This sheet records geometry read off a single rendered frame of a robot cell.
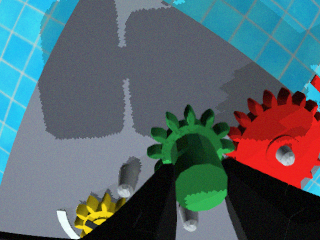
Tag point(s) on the red gear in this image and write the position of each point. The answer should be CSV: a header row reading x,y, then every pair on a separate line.
x,y
289,120

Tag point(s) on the green gear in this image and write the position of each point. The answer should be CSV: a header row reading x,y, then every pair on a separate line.
x,y
195,147

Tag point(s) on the red curved arrow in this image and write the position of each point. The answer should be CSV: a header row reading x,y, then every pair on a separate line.
x,y
316,82

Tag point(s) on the yellow gear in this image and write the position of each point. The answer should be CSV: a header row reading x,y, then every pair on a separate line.
x,y
90,216

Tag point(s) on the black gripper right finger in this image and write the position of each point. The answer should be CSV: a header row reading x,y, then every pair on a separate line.
x,y
264,208

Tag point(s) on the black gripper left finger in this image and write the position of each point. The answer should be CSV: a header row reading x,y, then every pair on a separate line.
x,y
150,214

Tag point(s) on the grey board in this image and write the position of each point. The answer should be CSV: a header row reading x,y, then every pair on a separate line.
x,y
115,70

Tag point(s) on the white curved arrow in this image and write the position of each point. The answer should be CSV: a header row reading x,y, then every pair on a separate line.
x,y
63,220

